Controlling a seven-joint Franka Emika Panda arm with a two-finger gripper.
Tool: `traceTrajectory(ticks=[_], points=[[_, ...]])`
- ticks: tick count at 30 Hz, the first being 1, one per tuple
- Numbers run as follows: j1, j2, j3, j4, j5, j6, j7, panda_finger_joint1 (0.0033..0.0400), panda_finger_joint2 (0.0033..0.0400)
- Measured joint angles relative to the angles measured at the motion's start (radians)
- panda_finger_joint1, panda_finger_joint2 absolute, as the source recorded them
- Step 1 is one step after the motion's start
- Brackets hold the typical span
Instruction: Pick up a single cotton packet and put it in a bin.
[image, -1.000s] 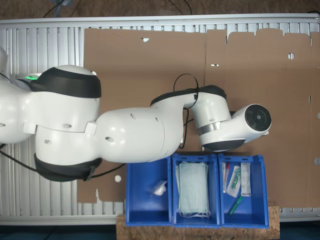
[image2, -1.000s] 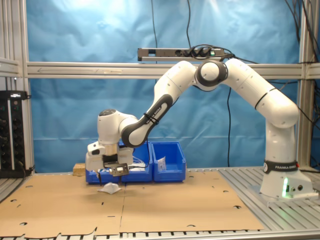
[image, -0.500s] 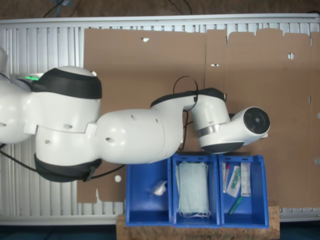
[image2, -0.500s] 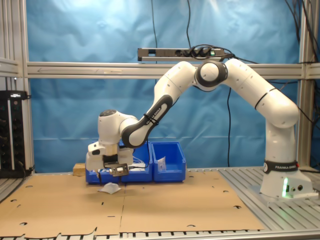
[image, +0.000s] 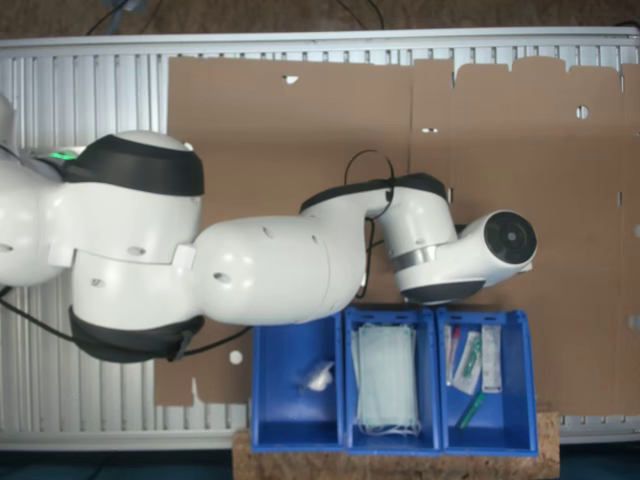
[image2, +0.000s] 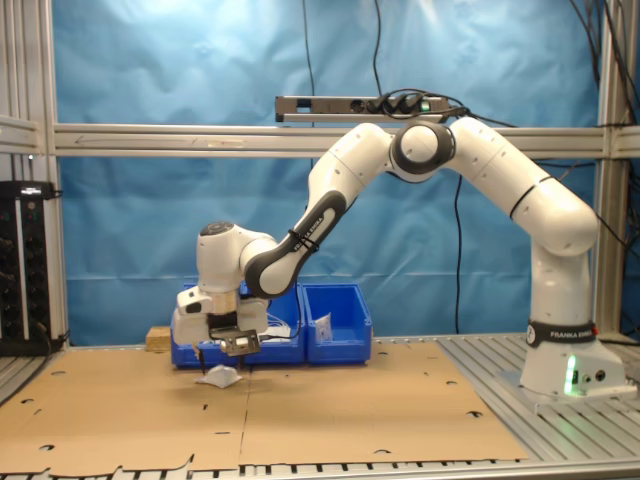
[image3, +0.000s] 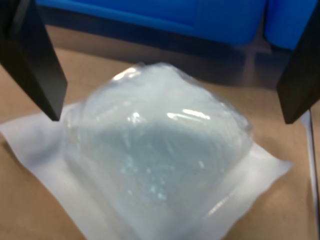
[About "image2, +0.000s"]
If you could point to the aluminium frame post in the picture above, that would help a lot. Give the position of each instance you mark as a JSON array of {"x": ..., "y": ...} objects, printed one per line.
[
  {"x": 47, "y": 75},
  {"x": 612, "y": 250}
]

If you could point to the short aluminium side beam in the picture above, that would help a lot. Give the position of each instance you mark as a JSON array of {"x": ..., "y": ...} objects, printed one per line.
[{"x": 20, "y": 135}]

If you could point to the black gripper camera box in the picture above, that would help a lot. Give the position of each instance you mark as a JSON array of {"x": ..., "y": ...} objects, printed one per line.
[{"x": 237, "y": 344}]

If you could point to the grey power strip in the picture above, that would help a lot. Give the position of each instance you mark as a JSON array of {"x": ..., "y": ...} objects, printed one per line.
[{"x": 325, "y": 106}]

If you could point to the cotton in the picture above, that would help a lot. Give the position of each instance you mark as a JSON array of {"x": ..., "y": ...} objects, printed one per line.
[{"x": 222, "y": 377}]

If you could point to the stack of white masks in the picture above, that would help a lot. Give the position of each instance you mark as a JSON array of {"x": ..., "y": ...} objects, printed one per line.
[{"x": 280, "y": 334}]

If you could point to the wooden block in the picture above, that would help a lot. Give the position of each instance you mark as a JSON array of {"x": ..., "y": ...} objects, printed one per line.
[{"x": 159, "y": 340}]

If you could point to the blue bin with green packet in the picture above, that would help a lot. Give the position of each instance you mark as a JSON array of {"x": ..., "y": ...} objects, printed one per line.
[{"x": 185, "y": 357}]

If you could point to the horizontal aluminium beam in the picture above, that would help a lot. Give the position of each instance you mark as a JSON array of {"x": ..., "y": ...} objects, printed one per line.
[{"x": 150, "y": 142}]

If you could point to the blue bin with masks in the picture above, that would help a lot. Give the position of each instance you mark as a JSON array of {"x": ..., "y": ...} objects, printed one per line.
[{"x": 285, "y": 352}]

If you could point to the blue bin with printed packet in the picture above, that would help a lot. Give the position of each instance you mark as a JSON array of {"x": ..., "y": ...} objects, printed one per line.
[{"x": 337, "y": 352}]

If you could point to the brown cardboard sheet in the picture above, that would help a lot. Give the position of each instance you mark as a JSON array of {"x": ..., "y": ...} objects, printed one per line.
[
  {"x": 125, "y": 410},
  {"x": 375, "y": 410}
]

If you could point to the printed clear flat packet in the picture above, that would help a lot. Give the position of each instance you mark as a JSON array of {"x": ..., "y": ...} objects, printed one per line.
[{"x": 324, "y": 330}]

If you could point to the black equipment rack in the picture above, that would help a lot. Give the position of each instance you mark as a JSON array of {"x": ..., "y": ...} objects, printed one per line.
[{"x": 30, "y": 275}]

